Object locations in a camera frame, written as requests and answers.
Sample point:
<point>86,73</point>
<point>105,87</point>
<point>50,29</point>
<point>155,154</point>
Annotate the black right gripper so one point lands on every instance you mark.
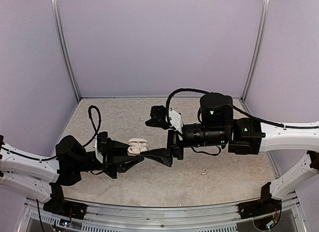
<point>161,154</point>

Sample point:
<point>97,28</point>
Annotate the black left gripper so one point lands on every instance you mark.
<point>112,160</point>

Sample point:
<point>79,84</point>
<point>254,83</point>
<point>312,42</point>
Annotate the white earbud charging case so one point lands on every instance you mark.
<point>137,146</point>

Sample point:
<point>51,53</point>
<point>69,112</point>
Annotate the white stem earbud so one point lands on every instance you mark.
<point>204,172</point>

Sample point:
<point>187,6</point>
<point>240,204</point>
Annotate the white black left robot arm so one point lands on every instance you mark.
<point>42,178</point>

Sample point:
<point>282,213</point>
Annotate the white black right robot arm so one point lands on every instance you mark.
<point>248,135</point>

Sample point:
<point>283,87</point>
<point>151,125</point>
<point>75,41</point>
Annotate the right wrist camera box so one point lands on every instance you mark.
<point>173,118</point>

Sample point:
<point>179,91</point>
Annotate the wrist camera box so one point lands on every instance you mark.
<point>101,146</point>
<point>173,118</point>

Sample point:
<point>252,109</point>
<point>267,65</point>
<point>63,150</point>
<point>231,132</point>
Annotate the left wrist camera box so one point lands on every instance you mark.
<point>101,146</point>

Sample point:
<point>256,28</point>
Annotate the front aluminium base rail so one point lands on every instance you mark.
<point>102,217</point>

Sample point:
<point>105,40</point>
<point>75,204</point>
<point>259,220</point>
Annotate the left aluminium frame post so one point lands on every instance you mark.
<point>64,50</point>

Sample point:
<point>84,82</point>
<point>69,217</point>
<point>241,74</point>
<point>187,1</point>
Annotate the aluminium frame post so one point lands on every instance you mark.
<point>64,50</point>
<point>257,49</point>

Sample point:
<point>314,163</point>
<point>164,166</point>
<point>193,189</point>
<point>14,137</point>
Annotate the right aluminium frame post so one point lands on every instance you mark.
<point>257,49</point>

